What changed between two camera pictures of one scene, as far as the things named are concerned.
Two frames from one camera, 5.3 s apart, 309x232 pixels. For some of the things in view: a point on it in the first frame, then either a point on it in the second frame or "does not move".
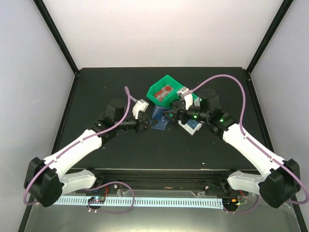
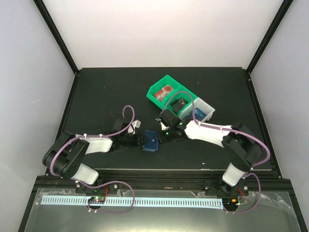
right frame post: [272, 30] does not move
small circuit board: [97, 200] does not move
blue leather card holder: [157, 115] → [150, 141]
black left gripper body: [139, 127] → [130, 142]
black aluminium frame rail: [164, 180] does not move
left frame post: [49, 21] does not move
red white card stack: [165, 90] does not move
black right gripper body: [202, 114] → [168, 137]
